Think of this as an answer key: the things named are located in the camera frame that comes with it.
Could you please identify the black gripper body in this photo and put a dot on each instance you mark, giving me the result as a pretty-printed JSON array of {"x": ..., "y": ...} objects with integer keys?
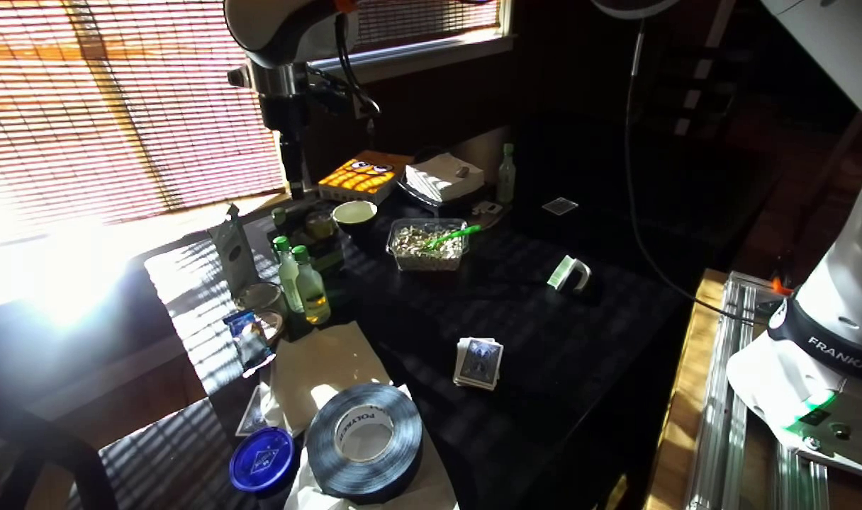
[{"x": 280, "y": 95}]

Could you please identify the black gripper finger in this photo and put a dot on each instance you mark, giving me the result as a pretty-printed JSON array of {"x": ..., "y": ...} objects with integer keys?
[
  {"x": 304, "y": 159},
  {"x": 291, "y": 159}
]

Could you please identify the green box with jars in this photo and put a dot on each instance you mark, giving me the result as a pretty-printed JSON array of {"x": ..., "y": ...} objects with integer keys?
[{"x": 304, "y": 236}]

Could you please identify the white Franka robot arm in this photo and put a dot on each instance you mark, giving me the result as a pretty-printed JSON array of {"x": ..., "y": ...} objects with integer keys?
[{"x": 845, "y": 285}]

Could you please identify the white flat box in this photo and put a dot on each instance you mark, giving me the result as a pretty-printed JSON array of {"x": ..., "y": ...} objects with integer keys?
[{"x": 443, "y": 176}]

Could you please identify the yellow lid jar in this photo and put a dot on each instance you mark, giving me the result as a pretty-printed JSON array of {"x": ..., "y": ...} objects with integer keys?
[{"x": 319, "y": 227}]

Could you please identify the clear bottle green cap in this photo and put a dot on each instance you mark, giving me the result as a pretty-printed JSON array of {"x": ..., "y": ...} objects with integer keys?
[
  {"x": 287, "y": 274},
  {"x": 312, "y": 291}
]

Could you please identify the small round dish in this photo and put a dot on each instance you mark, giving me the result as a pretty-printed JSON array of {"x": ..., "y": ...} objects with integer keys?
[{"x": 261, "y": 301}]

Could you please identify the clear plastic food container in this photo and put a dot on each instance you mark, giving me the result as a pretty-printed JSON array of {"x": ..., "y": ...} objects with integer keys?
[{"x": 419, "y": 247}]

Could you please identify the large window blinds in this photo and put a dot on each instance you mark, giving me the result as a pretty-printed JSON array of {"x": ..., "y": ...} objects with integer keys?
[{"x": 120, "y": 95}]

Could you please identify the small window blinds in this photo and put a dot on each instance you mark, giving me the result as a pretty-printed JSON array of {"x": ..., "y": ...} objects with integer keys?
[{"x": 420, "y": 19}]

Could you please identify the green plastic piece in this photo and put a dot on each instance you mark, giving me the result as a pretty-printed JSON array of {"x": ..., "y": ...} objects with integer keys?
[{"x": 451, "y": 236}]

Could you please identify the blue snack packet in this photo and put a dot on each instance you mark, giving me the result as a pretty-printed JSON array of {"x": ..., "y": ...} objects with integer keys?
[{"x": 251, "y": 339}]

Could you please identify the small white bottle green cap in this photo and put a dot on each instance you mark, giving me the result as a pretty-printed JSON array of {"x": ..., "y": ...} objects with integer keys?
[{"x": 505, "y": 176}]

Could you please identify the brown cardboard sheet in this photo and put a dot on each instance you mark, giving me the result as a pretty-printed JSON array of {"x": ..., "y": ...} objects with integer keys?
[{"x": 321, "y": 364}]

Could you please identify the crumpled white paper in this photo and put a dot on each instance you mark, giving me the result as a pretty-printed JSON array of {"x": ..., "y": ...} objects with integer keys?
[{"x": 261, "y": 413}]

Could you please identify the white mug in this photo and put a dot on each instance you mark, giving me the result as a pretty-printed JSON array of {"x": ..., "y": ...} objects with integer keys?
[{"x": 568, "y": 274}]

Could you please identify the blue round lid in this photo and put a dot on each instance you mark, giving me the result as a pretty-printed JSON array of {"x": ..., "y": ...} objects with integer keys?
[{"x": 261, "y": 459}]

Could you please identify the dark chair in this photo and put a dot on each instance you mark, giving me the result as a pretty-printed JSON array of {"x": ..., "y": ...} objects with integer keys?
[{"x": 36, "y": 455}]

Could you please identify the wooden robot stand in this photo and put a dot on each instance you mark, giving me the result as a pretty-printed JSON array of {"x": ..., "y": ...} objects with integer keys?
[{"x": 677, "y": 406}]

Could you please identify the white window frame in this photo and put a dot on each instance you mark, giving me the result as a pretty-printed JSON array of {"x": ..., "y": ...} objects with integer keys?
[{"x": 420, "y": 54}]

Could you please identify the metal rail frame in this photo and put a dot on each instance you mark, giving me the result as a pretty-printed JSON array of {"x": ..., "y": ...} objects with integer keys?
[{"x": 724, "y": 406}]

